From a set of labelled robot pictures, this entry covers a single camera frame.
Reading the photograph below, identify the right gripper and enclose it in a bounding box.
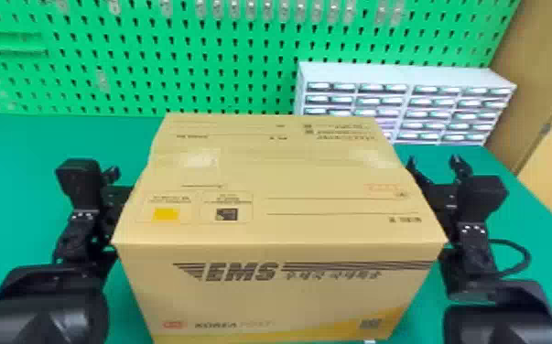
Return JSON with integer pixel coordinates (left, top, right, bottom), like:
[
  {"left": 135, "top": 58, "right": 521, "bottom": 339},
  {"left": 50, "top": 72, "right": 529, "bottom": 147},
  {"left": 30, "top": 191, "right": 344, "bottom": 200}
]
[{"left": 405, "top": 154, "right": 474, "bottom": 242}]

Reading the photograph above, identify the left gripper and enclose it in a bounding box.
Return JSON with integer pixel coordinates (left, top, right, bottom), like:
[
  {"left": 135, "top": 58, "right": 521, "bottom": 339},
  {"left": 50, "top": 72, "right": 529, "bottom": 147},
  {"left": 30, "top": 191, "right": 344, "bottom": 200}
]
[{"left": 96, "top": 165, "right": 134, "bottom": 242}]

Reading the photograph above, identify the cardboard box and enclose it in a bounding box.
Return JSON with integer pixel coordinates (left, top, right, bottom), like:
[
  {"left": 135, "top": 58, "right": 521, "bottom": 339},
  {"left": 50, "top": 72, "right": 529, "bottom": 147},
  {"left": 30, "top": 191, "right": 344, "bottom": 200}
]
[{"left": 111, "top": 113, "right": 449, "bottom": 344}]

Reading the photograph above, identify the white drawer cabinet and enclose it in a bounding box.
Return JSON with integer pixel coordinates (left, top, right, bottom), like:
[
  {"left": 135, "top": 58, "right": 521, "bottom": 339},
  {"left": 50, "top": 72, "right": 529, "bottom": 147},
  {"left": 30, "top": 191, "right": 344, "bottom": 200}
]
[{"left": 293, "top": 60, "right": 518, "bottom": 146}]

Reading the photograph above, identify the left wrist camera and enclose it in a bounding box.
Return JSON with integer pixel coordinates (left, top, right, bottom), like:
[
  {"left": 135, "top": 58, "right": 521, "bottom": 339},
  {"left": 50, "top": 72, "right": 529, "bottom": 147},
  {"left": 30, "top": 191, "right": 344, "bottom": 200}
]
[{"left": 54, "top": 158, "right": 104, "bottom": 213}]

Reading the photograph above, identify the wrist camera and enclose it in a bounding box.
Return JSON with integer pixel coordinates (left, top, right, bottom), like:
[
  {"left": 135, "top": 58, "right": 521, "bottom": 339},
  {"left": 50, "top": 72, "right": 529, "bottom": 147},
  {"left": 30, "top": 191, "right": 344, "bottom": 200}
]
[
  {"left": 457, "top": 174, "right": 509, "bottom": 228},
  {"left": 54, "top": 158, "right": 104, "bottom": 213}
]

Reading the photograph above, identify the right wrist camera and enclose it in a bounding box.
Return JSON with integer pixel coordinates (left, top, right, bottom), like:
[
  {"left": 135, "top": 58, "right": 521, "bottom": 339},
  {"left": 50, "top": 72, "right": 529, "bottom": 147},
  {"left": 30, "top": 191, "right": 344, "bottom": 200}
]
[{"left": 457, "top": 174, "right": 509, "bottom": 228}]

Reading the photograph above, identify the black cable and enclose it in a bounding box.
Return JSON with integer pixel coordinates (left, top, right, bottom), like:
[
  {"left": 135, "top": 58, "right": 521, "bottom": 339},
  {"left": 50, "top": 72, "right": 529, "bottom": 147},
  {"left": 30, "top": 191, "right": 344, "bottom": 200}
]
[{"left": 488, "top": 238, "right": 533, "bottom": 281}]

